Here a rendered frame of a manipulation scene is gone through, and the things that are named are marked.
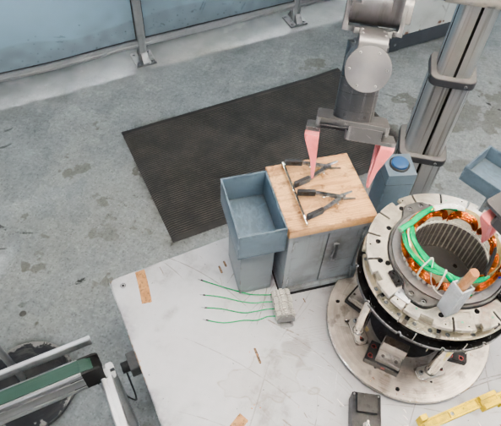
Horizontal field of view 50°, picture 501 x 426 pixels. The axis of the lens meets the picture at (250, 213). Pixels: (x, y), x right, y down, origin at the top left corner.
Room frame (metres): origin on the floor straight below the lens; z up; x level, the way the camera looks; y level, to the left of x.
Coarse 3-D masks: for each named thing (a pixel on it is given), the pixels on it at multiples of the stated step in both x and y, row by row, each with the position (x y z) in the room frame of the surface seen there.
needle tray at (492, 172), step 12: (480, 156) 0.91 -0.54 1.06; (492, 156) 0.93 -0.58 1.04; (468, 168) 0.86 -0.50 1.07; (480, 168) 0.90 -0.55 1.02; (492, 168) 0.91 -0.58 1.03; (468, 180) 0.85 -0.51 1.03; (480, 180) 0.84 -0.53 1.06; (492, 180) 0.87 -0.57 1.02; (480, 192) 0.83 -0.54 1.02; (492, 192) 0.81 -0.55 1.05
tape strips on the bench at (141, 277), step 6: (138, 276) 0.69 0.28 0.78; (144, 276) 0.69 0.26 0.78; (138, 282) 0.67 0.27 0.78; (144, 282) 0.67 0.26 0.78; (144, 288) 0.66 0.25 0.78; (144, 294) 0.64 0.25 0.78; (144, 300) 0.62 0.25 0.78; (150, 300) 0.63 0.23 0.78; (240, 414) 0.36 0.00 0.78; (234, 420) 0.35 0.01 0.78; (240, 420) 0.35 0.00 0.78; (246, 420) 0.35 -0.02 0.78
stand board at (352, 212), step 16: (320, 160) 0.86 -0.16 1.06; (336, 160) 0.87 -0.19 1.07; (272, 176) 0.81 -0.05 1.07; (304, 176) 0.81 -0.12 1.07; (320, 176) 0.81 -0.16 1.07; (336, 176) 0.82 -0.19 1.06; (352, 176) 0.82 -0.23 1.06; (288, 192) 0.76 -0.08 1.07; (336, 192) 0.77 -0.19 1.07; (352, 192) 0.77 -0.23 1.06; (288, 208) 0.72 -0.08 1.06; (304, 208) 0.72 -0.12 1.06; (352, 208) 0.73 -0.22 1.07; (368, 208) 0.73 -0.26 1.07; (288, 224) 0.67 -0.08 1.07; (320, 224) 0.68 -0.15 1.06; (336, 224) 0.68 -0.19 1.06; (352, 224) 0.70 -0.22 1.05
